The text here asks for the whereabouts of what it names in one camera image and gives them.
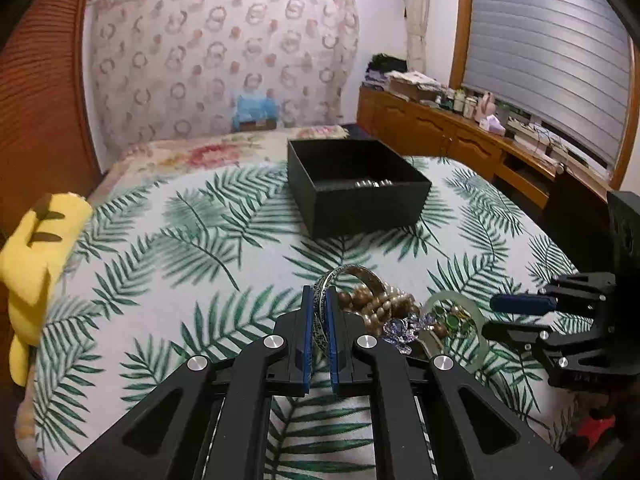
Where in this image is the silver engraved bangle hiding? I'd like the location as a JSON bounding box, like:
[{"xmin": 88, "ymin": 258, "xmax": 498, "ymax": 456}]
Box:
[{"xmin": 312, "ymin": 264, "xmax": 389, "ymax": 361}]

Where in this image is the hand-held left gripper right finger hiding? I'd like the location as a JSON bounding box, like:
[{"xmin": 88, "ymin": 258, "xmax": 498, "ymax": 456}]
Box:
[{"xmin": 327, "ymin": 287, "xmax": 582, "ymax": 480}]

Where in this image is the pink floral blanket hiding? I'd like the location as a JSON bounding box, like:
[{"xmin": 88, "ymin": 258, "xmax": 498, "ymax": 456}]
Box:
[{"xmin": 87, "ymin": 125, "xmax": 351, "ymax": 201}]

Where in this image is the group of small bottles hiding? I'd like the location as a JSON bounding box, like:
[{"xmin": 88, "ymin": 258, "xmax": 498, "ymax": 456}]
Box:
[{"xmin": 434, "ymin": 87, "xmax": 479, "ymax": 119}]

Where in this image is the green gem bracelet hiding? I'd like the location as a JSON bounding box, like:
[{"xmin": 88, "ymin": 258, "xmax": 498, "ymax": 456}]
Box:
[{"xmin": 431, "ymin": 307, "xmax": 477, "ymax": 337}]

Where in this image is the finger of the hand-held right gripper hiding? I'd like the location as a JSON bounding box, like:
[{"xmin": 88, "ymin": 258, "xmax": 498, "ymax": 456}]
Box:
[
  {"xmin": 481, "ymin": 322, "xmax": 622, "ymax": 389},
  {"xmin": 489, "ymin": 272, "xmax": 619, "ymax": 333}
]

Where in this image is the beige window curtain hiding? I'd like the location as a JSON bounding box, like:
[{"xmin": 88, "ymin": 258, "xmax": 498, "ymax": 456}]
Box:
[{"xmin": 400, "ymin": 0, "xmax": 434, "ymax": 77}]

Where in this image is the pale green jade bangle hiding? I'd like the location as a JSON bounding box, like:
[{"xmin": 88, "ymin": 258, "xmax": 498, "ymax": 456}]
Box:
[{"xmin": 421, "ymin": 290, "xmax": 487, "ymax": 374}]

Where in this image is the wooden sideboard cabinet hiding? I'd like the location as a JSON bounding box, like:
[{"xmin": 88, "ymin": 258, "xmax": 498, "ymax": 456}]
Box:
[{"xmin": 356, "ymin": 85, "xmax": 608, "ymax": 211}]

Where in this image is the blue plastic bag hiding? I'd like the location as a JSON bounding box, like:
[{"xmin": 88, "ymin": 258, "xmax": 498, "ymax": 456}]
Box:
[{"xmin": 231, "ymin": 92, "xmax": 279, "ymax": 132}]

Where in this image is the patterned lace curtain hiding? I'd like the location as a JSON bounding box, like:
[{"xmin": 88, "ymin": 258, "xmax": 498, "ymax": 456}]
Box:
[{"xmin": 88, "ymin": 0, "xmax": 361, "ymax": 143}]

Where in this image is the pile of folded clothes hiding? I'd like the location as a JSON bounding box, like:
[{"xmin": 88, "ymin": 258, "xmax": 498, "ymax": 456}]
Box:
[{"xmin": 363, "ymin": 52, "xmax": 441, "ymax": 102}]

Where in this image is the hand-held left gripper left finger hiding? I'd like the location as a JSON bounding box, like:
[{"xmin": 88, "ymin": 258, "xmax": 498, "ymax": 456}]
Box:
[{"xmin": 57, "ymin": 284, "xmax": 314, "ymax": 480}]

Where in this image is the red cloth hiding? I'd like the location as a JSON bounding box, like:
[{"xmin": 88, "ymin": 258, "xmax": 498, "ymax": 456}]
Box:
[{"xmin": 575, "ymin": 412, "xmax": 617, "ymax": 453}]

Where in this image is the black jewelry box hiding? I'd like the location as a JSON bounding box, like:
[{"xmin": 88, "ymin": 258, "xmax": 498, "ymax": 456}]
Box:
[{"xmin": 286, "ymin": 137, "xmax": 433, "ymax": 239}]

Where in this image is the yellow plush toy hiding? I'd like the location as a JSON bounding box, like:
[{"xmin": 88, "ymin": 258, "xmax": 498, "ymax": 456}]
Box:
[{"xmin": 0, "ymin": 191, "xmax": 94, "ymax": 387}]

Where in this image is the grey window blind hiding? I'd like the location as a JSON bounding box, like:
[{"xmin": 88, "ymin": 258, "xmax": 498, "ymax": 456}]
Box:
[{"xmin": 460, "ymin": 0, "xmax": 632, "ymax": 168}]

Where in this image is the brown wooden headboard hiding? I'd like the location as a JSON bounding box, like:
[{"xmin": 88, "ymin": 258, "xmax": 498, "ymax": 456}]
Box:
[{"xmin": 0, "ymin": 0, "xmax": 107, "ymax": 241}]

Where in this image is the blue crystal brooch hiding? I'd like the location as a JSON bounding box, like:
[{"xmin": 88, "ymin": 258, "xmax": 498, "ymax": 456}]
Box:
[{"xmin": 382, "ymin": 312, "xmax": 427, "ymax": 357}]

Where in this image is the brown wooden bead bracelet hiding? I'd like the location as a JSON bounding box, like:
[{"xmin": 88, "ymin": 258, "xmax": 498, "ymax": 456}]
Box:
[{"xmin": 337, "ymin": 282, "xmax": 422, "ymax": 337}]

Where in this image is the pink rabbit figurine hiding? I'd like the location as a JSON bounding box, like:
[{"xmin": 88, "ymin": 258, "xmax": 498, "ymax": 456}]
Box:
[{"xmin": 475, "ymin": 91, "xmax": 504, "ymax": 134}]

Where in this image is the green leaf print blanket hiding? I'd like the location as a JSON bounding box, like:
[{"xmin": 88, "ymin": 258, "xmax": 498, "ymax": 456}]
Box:
[{"xmin": 30, "ymin": 156, "xmax": 596, "ymax": 480}]

